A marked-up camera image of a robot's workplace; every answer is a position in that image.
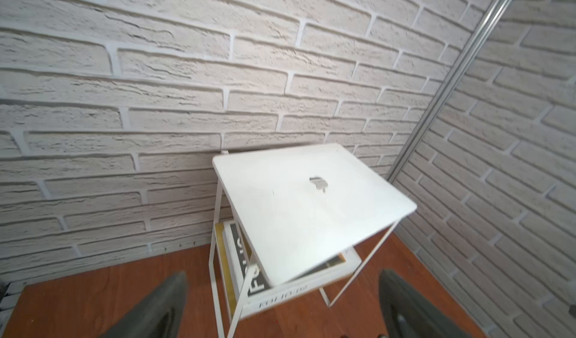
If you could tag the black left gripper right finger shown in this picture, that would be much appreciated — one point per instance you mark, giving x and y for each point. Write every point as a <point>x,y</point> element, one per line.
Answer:
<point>407,313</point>

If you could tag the silver laptop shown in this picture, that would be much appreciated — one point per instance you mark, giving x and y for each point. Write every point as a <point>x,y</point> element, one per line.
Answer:
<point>310,207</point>

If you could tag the aluminium corner post right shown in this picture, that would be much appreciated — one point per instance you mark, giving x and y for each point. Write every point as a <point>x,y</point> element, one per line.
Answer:
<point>470,51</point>

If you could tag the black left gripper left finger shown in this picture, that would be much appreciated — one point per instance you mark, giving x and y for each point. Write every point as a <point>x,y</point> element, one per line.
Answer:
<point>159,314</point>

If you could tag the white metal side table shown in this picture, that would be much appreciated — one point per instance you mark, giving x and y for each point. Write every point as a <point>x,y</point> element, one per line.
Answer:
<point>252,266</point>

